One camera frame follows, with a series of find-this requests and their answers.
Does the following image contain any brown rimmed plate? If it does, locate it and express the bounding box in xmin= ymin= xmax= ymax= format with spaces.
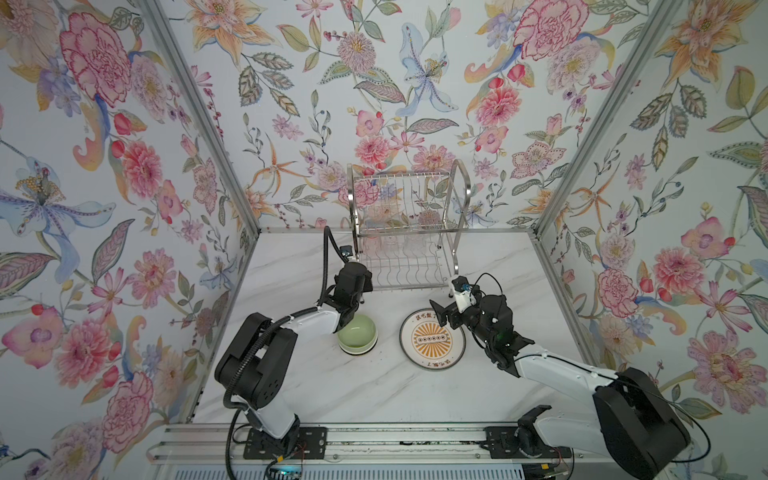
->
xmin=399 ymin=309 xmax=466 ymax=371

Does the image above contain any pale green bowl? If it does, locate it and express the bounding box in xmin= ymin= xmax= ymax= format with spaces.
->
xmin=336 ymin=314 xmax=378 ymax=356

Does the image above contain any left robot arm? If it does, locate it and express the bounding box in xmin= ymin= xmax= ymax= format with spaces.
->
xmin=214 ymin=261 xmax=373 ymax=441

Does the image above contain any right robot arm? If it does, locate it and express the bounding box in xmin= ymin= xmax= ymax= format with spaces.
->
xmin=430 ymin=287 xmax=691 ymax=479

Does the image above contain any chrome two-tier dish rack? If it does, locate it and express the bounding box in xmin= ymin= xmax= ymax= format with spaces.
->
xmin=347 ymin=160 xmax=472 ymax=291

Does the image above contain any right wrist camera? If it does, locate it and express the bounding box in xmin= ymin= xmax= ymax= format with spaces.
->
xmin=451 ymin=276 xmax=482 ymax=314

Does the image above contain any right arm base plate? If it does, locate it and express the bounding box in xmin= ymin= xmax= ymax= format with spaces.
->
xmin=480 ymin=425 xmax=572 ymax=461

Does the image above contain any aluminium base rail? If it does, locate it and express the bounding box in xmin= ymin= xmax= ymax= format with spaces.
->
xmin=147 ymin=423 xmax=612 ymax=466

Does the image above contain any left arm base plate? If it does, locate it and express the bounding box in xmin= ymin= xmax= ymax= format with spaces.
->
xmin=243 ymin=426 xmax=328 ymax=460

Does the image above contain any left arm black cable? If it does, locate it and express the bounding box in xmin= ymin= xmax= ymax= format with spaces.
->
xmin=221 ymin=226 xmax=349 ymax=480

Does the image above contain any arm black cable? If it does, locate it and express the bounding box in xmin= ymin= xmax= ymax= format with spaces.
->
xmin=221 ymin=226 xmax=349 ymax=480
xmin=470 ymin=272 xmax=713 ymax=464

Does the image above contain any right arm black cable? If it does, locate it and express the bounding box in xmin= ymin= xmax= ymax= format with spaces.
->
xmin=470 ymin=272 xmax=713 ymax=464

